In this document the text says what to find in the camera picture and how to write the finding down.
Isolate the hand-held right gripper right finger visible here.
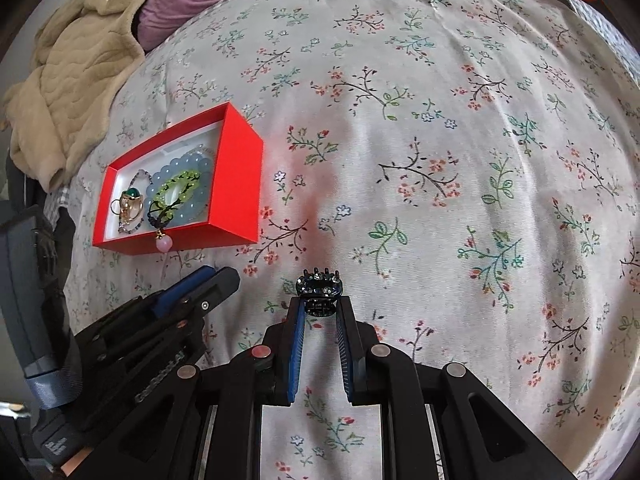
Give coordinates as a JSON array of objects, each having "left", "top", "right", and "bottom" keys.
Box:
[{"left": 335, "top": 295, "right": 576, "bottom": 480}]

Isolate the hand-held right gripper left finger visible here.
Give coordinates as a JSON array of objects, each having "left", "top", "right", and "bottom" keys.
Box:
[{"left": 95, "top": 296, "right": 308, "bottom": 480}]

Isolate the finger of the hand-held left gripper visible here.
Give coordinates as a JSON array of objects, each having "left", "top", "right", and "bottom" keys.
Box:
[
  {"left": 160, "top": 267, "right": 241, "bottom": 332},
  {"left": 145, "top": 265, "right": 217, "bottom": 319}
]

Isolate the black rhinestone hair clip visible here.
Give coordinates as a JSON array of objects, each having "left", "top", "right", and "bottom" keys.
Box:
[{"left": 294, "top": 266, "right": 344, "bottom": 319}]

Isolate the yellow-green beaded bracelet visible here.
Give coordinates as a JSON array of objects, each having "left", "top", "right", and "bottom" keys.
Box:
[{"left": 145, "top": 169, "right": 204, "bottom": 254}]

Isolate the gold ring with green stone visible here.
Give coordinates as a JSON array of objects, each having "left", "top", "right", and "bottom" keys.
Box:
[{"left": 111, "top": 187, "right": 149, "bottom": 226}]

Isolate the red jewelry box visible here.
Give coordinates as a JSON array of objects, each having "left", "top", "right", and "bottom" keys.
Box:
[{"left": 92, "top": 102, "right": 264, "bottom": 257}]

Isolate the blue beaded bracelet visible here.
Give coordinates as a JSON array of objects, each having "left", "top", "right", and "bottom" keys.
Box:
[{"left": 144, "top": 152, "right": 219, "bottom": 226}]

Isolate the beige quilted blanket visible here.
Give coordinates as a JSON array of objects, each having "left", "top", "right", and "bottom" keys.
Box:
[{"left": 0, "top": 0, "right": 169, "bottom": 194}]

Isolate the floral bedsheet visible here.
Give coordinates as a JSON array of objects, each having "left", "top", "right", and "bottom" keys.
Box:
[{"left": 65, "top": 0, "right": 640, "bottom": 480}]

